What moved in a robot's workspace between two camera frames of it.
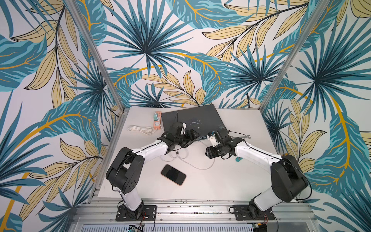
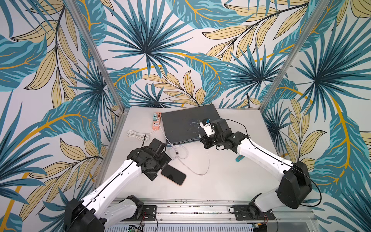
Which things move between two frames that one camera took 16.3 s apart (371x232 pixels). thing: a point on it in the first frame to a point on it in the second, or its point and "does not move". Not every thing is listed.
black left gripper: x=192 y=136 to x=164 y=158
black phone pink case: x=173 y=174 does not move
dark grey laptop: x=205 y=120 does not move
